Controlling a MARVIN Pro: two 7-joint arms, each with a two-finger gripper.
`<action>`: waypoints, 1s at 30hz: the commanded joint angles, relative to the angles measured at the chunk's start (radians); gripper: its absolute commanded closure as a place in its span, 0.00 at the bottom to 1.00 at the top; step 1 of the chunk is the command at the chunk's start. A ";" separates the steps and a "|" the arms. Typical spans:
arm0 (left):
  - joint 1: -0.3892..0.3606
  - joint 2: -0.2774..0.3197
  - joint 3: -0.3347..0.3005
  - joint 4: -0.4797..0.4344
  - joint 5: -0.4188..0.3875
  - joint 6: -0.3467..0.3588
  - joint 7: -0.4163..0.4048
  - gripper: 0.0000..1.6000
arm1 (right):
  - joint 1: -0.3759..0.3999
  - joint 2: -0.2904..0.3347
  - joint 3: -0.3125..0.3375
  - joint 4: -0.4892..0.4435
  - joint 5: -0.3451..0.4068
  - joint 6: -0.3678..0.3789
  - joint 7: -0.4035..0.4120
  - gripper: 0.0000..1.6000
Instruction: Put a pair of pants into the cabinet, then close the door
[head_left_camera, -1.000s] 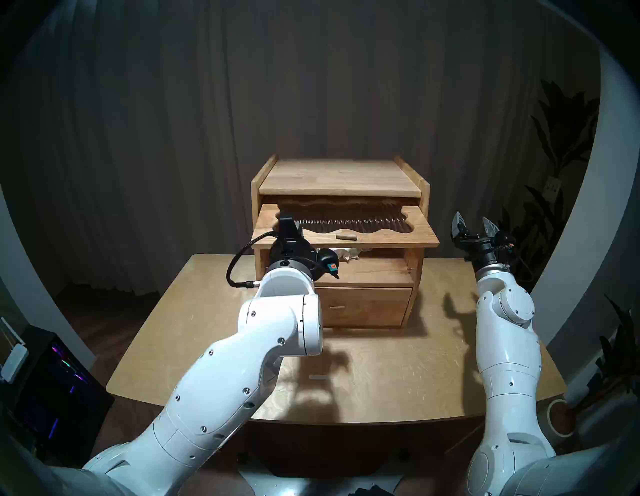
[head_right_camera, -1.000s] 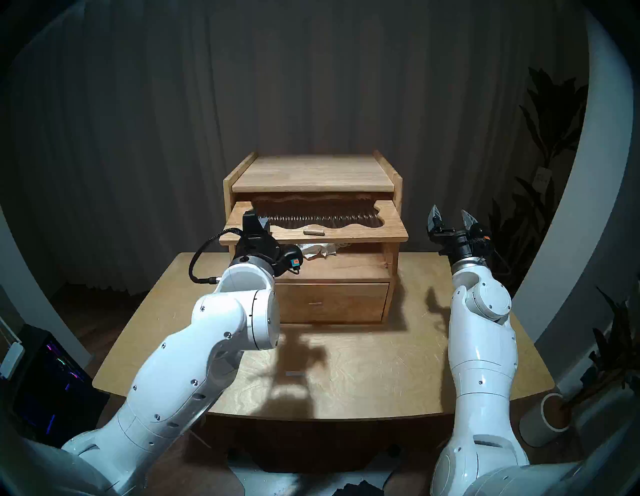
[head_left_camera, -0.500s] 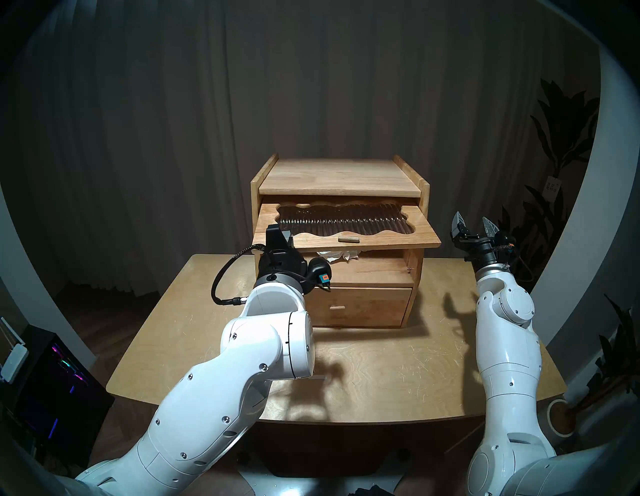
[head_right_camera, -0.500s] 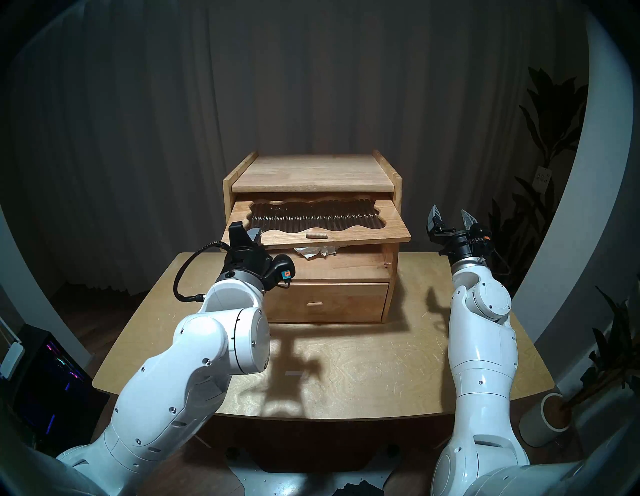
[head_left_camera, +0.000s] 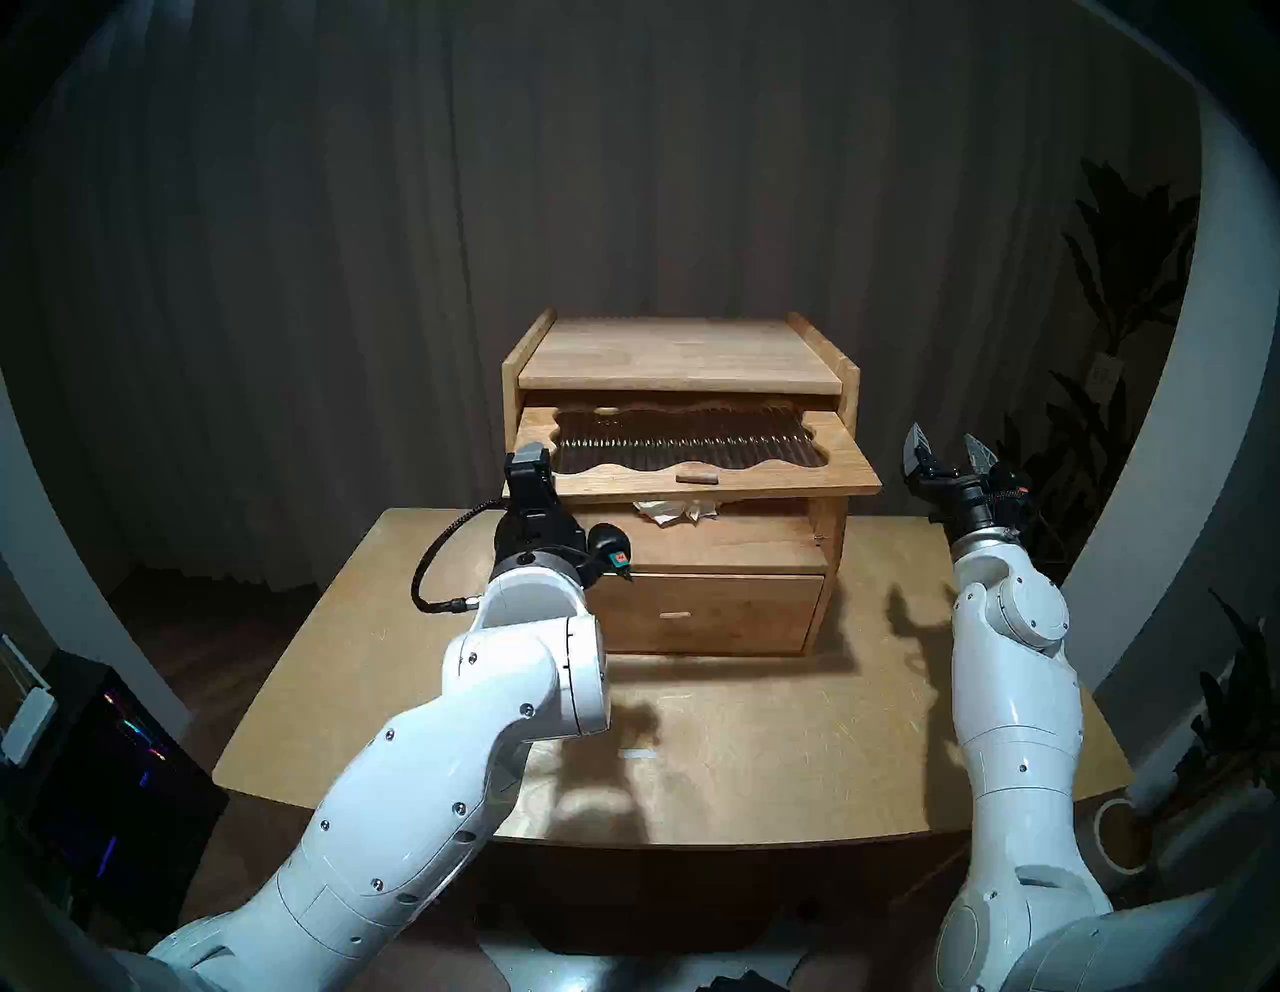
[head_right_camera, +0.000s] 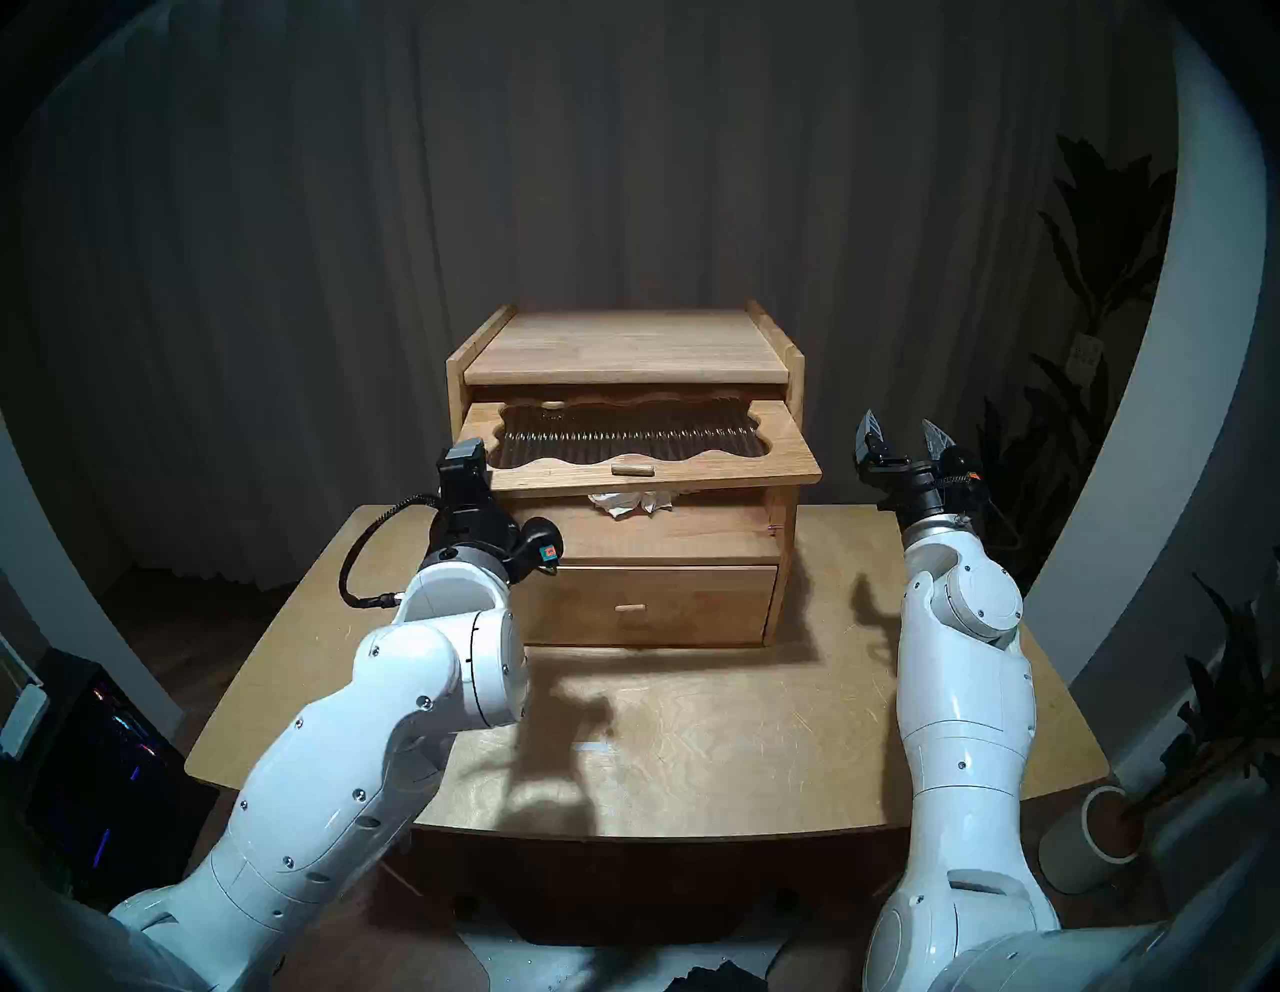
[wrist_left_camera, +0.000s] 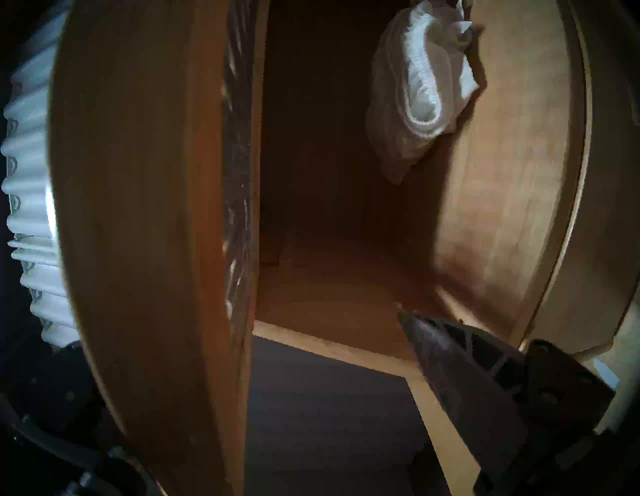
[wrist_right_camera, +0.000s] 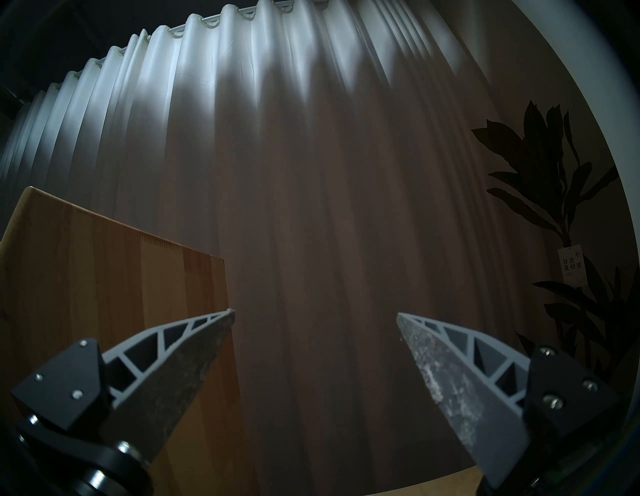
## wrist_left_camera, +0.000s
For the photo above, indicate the wooden door ribbed glass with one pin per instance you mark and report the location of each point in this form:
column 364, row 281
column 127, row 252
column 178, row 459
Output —
column 140, row 200

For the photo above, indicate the white pants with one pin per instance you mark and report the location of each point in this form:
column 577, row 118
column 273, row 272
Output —
column 420, row 100

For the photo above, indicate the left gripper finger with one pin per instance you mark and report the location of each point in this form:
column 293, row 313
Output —
column 480, row 400

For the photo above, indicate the wooden cabinet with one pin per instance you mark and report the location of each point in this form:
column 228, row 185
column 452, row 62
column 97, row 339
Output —
column 500, row 200

